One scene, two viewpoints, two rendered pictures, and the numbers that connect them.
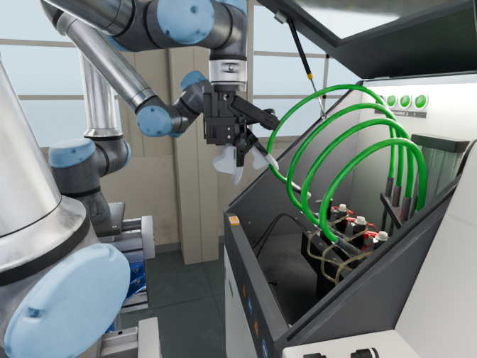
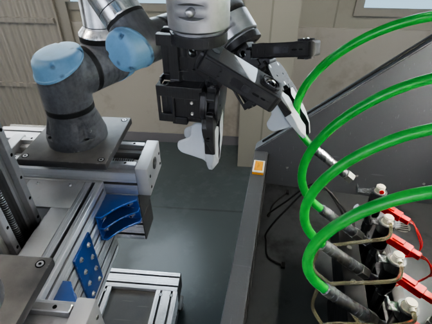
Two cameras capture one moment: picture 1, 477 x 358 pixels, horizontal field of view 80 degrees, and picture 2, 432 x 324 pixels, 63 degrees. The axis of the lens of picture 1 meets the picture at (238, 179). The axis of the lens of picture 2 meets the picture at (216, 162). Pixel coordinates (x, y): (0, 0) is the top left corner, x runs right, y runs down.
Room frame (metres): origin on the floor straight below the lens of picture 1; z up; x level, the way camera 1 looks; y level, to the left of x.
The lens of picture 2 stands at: (0.20, -0.17, 1.55)
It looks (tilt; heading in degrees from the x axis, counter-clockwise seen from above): 37 degrees down; 22
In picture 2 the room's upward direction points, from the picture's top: straight up
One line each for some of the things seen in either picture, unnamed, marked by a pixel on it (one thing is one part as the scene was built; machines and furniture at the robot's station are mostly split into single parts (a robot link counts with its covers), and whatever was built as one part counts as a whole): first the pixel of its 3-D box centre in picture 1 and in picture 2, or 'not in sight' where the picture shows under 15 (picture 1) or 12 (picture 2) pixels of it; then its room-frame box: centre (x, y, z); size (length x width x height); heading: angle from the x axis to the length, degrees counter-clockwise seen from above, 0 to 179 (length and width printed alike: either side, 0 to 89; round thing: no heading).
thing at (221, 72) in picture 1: (228, 74); (197, 12); (0.60, 0.02, 1.44); 0.08 x 0.08 x 0.05
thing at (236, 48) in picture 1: (226, 30); not in sight; (0.60, 0.02, 1.51); 0.09 x 0.08 x 0.11; 152
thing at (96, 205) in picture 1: (81, 202); (74, 120); (0.79, 0.47, 1.09); 0.15 x 0.15 x 0.10
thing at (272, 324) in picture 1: (248, 277); (247, 251); (0.74, -0.03, 0.87); 0.62 x 0.04 x 0.16; 11
